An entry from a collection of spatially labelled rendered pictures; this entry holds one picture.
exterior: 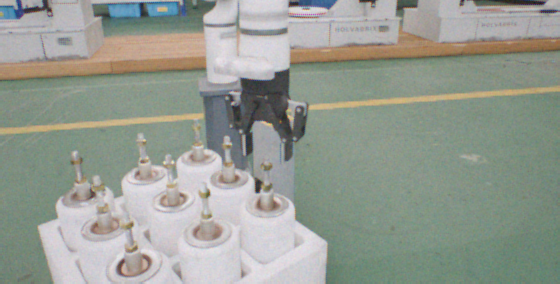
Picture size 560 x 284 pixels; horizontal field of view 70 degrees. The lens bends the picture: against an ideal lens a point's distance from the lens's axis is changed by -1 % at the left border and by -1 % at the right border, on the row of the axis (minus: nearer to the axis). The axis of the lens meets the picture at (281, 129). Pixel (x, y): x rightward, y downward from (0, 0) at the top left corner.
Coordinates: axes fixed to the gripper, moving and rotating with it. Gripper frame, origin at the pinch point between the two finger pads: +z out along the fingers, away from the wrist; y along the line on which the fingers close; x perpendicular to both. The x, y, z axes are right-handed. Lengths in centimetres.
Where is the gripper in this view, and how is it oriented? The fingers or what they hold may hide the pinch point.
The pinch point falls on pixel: (266, 150)
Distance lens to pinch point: 66.2
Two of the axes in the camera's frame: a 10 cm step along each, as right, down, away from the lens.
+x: -4.5, 3.5, -8.2
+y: -9.0, -1.7, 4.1
